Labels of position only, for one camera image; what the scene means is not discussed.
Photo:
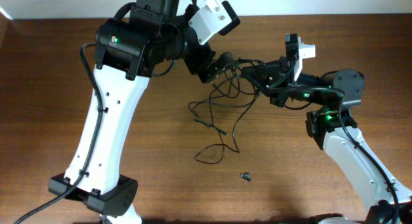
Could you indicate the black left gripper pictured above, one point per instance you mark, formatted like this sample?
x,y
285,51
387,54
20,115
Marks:
x,y
199,63

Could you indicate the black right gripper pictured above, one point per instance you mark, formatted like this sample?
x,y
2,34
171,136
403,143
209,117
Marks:
x,y
282,74

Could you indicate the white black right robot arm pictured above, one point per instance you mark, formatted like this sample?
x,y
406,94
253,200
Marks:
x,y
336,132

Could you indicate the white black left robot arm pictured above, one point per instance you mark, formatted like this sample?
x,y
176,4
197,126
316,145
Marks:
x,y
128,46

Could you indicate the small black adapter plug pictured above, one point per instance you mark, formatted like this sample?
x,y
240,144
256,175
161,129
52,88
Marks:
x,y
245,176

